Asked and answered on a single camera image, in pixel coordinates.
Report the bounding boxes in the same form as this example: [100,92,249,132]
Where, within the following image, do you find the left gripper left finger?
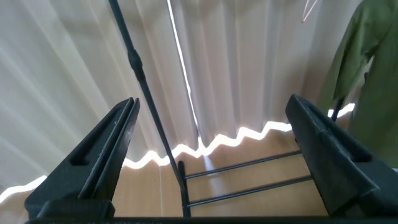
[24,97,141,219]

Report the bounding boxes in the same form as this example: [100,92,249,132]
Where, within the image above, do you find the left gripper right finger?
[285,93,398,217]

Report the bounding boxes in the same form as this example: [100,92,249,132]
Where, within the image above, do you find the green long-sleeved shirt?
[317,0,398,169]

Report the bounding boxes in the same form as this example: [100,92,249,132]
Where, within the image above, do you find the black clothes rack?
[108,0,346,218]

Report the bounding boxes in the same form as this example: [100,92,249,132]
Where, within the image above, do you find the pink clothes hanger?
[300,0,320,24]

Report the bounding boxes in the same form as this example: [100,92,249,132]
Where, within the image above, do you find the beige curtain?
[0,0,364,195]

